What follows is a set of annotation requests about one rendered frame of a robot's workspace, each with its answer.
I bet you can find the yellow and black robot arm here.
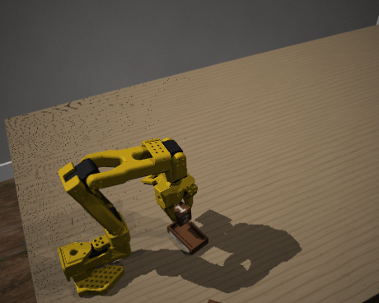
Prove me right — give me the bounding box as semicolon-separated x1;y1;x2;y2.
58;138;187;298

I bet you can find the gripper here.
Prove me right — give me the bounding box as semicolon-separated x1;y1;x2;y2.
141;173;198;221

